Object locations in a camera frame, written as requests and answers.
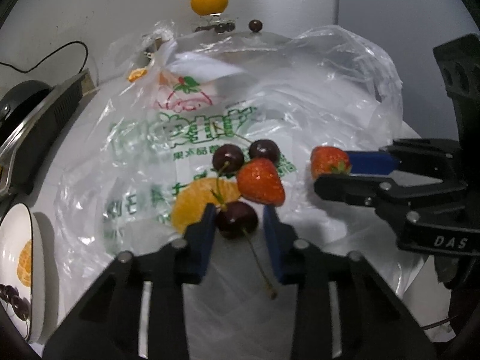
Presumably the dark cherry with stem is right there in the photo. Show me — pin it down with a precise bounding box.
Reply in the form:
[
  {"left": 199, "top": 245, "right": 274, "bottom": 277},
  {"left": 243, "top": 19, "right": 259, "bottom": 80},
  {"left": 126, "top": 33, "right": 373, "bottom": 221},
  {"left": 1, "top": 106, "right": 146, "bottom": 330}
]
[{"left": 211, "top": 161, "right": 278, "bottom": 300}]

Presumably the orange segment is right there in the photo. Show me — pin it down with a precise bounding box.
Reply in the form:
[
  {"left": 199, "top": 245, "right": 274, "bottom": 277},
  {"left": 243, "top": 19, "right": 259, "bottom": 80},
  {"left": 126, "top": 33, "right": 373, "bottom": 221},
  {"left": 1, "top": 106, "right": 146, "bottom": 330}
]
[
  {"left": 16, "top": 240, "right": 32, "bottom": 288},
  {"left": 171, "top": 177, "right": 241, "bottom": 234}
]

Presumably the red strawberry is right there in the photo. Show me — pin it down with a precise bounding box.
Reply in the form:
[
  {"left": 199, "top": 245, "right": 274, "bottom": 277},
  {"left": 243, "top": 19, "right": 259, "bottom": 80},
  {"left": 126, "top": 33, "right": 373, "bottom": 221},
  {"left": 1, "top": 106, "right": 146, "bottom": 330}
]
[
  {"left": 310, "top": 146, "right": 352, "bottom": 180},
  {"left": 236, "top": 158, "right": 286, "bottom": 206}
]

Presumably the white round plate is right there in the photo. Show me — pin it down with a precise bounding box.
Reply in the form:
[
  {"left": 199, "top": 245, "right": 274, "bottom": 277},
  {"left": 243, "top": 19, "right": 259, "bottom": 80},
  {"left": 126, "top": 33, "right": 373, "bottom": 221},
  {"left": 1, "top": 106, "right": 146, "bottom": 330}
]
[{"left": 1, "top": 203, "right": 46, "bottom": 343}]

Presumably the grey refrigerator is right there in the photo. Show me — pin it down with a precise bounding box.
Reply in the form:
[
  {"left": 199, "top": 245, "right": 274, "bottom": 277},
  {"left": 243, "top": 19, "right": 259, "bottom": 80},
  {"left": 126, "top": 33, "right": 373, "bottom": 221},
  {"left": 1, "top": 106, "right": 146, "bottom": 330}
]
[{"left": 338, "top": 0, "right": 479, "bottom": 139}]

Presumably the printed clear plastic bag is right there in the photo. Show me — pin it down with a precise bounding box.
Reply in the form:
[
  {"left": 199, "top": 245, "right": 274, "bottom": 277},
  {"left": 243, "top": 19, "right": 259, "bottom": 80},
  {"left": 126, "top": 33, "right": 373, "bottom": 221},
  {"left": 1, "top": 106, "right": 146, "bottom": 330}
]
[{"left": 53, "top": 20, "right": 429, "bottom": 360}]

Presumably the induction cooker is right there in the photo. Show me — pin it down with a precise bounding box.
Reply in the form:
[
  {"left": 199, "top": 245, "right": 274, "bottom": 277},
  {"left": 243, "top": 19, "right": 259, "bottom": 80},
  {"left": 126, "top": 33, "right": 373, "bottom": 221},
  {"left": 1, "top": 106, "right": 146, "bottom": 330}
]
[{"left": 1, "top": 70, "right": 92, "bottom": 200}]

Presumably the glass fruit container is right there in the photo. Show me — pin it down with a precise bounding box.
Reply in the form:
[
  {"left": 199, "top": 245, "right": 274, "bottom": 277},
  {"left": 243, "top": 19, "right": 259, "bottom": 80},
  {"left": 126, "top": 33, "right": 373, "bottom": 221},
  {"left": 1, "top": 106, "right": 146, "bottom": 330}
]
[{"left": 191, "top": 14, "right": 236, "bottom": 34}]

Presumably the small steel lidded pot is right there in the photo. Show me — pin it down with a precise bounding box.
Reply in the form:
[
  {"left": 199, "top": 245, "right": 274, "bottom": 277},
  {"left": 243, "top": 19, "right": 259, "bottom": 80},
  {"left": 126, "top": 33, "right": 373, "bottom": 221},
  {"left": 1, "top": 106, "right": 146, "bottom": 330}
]
[{"left": 190, "top": 19, "right": 290, "bottom": 47}]

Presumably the whole orange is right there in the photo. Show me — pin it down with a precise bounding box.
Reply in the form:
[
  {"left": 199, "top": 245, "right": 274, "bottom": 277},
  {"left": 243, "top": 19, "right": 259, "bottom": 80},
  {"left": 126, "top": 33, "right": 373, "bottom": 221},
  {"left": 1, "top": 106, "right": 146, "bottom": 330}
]
[{"left": 190, "top": 0, "right": 229, "bottom": 16}]

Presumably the black wok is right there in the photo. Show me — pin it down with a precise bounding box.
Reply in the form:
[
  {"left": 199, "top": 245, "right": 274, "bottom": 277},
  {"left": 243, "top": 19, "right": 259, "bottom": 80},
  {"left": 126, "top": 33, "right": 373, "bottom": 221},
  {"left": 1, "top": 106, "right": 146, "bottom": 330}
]
[{"left": 0, "top": 80, "right": 53, "bottom": 143}]

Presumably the peeled orange half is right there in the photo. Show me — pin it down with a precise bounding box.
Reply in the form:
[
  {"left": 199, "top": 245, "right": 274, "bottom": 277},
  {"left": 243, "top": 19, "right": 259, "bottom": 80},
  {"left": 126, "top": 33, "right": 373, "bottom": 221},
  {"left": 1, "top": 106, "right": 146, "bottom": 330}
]
[{"left": 127, "top": 67, "right": 148, "bottom": 82}]

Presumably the small crumpled plastic bag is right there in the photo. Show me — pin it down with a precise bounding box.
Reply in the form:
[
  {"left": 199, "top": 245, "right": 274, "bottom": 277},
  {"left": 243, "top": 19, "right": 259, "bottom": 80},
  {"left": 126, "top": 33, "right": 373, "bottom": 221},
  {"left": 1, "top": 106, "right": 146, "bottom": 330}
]
[{"left": 106, "top": 20, "right": 177, "bottom": 68}]

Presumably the black power cable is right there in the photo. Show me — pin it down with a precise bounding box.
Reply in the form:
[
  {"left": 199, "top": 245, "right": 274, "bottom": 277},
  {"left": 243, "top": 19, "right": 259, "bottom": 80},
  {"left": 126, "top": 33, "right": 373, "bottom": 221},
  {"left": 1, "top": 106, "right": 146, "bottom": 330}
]
[{"left": 0, "top": 40, "right": 90, "bottom": 86}]

